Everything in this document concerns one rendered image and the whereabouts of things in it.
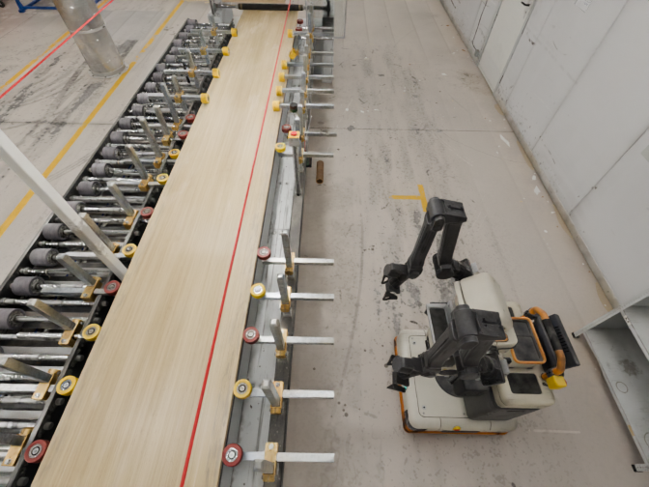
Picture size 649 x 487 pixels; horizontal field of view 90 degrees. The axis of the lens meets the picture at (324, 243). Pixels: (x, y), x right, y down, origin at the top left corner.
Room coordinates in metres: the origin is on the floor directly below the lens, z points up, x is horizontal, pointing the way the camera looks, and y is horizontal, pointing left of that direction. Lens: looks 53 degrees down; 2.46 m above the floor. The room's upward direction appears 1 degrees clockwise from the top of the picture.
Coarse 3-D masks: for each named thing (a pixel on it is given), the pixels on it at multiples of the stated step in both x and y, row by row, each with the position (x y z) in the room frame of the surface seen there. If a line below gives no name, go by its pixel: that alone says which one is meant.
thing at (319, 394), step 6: (252, 390) 0.34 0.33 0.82; (258, 390) 0.34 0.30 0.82; (288, 390) 0.34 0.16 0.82; (294, 390) 0.35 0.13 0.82; (300, 390) 0.35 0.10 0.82; (306, 390) 0.35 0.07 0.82; (312, 390) 0.35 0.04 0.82; (318, 390) 0.35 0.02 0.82; (324, 390) 0.35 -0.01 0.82; (330, 390) 0.35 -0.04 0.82; (252, 396) 0.32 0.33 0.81; (258, 396) 0.32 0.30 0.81; (264, 396) 0.32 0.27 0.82; (282, 396) 0.32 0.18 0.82; (288, 396) 0.32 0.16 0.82; (294, 396) 0.32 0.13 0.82; (300, 396) 0.32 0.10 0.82; (306, 396) 0.32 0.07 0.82; (312, 396) 0.32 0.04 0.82; (318, 396) 0.32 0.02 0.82; (324, 396) 0.32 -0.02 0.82; (330, 396) 0.32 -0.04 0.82
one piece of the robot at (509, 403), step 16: (512, 304) 0.82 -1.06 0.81; (544, 320) 0.65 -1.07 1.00; (560, 352) 0.49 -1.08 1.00; (512, 368) 0.47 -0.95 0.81; (560, 368) 0.43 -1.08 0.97; (512, 384) 0.40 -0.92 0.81; (528, 384) 0.40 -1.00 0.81; (544, 384) 0.40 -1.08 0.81; (560, 384) 0.37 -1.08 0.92; (464, 400) 0.41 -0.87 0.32; (480, 400) 0.37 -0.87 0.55; (496, 400) 0.34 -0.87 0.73; (512, 400) 0.32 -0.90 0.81; (528, 400) 0.32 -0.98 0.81; (544, 400) 0.33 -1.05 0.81; (480, 416) 0.31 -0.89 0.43; (496, 416) 0.31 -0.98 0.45; (512, 416) 0.31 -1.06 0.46
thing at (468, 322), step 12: (456, 312) 0.39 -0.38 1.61; (468, 312) 0.39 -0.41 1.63; (480, 312) 0.39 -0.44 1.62; (492, 312) 0.39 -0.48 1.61; (456, 324) 0.36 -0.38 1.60; (468, 324) 0.35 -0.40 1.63; (480, 324) 0.36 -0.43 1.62; (492, 324) 0.36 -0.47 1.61; (480, 336) 0.33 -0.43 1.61; (492, 336) 0.32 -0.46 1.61; (504, 336) 0.33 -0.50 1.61; (480, 348) 0.34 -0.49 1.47; (468, 360) 0.34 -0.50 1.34; (468, 372) 0.32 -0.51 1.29
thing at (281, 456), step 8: (248, 456) 0.08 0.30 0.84; (256, 456) 0.08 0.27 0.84; (264, 456) 0.08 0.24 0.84; (280, 456) 0.09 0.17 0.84; (288, 456) 0.09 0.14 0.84; (296, 456) 0.09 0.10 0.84; (304, 456) 0.09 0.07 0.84; (312, 456) 0.09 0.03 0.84; (320, 456) 0.09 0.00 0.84; (328, 456) 0.09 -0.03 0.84
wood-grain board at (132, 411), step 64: (256, 64) 3.42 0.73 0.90; (192, 128) 2.30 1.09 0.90; (256, 128) 2.32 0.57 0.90; (192, 192) 1.57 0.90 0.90; (256, 192) 1.58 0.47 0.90; (192, 256) 1.05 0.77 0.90; (256, 256) 1.06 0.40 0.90; (128, 320) 0.65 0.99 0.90; (192, 320) 0.65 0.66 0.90; (128, 384) 0.35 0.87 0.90; (192, 384) 0.35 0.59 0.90; (64, 448) 0.09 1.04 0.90; (128, 448) 0.10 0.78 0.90; (192, 448) 0.10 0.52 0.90
